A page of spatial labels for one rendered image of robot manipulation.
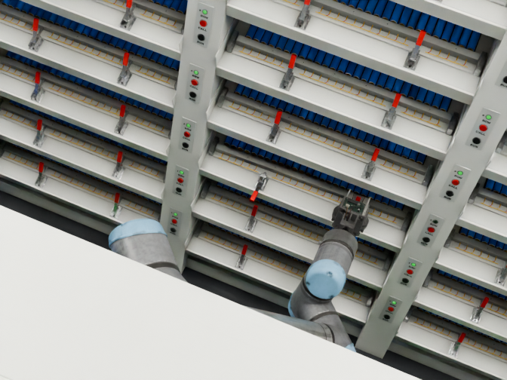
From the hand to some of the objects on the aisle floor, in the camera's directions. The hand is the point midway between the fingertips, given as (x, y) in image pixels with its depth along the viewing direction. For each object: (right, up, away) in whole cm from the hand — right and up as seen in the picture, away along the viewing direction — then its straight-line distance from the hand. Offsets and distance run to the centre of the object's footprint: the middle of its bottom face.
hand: (357, 200), depth 235 cm
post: (-53, -17, +55) cm, 78 cm away
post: (+12, -42, +46) cm, 64 cm away
